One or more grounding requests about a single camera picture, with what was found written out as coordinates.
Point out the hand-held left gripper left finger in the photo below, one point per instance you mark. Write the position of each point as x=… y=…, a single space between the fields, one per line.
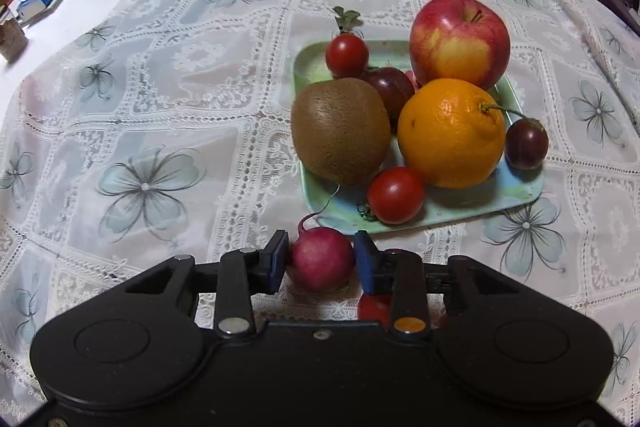
x=276 y=263

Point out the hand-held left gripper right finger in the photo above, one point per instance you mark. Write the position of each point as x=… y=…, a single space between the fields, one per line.
x=364 y=268

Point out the pink red radish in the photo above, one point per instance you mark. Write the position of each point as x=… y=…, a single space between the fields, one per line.
x=320 y=259

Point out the red cherry tomato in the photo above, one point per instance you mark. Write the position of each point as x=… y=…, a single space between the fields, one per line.
x=346 y=56
x=374 y=308
x=396 y=195

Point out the brown kiwi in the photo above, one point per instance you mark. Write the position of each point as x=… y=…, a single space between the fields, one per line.
x=342 y=130

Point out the small green tray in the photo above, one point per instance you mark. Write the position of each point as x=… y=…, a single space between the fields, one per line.
x=500 y=198

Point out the large orange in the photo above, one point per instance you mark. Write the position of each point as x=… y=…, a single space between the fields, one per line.
x=452 y=133

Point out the dark purple plum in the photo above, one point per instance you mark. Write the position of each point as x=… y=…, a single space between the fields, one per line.
x=392 y=90

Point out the floral lace tablecloth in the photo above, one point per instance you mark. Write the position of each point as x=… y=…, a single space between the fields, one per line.
x=150 y=107

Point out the dark cherry with stem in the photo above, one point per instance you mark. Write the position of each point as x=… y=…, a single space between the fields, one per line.
x=526 y=145

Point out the red apple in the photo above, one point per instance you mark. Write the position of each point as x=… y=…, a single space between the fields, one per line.
x=460 y=39

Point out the glass jar with dark lid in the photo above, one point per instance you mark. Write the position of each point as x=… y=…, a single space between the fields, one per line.
x=12 y=40

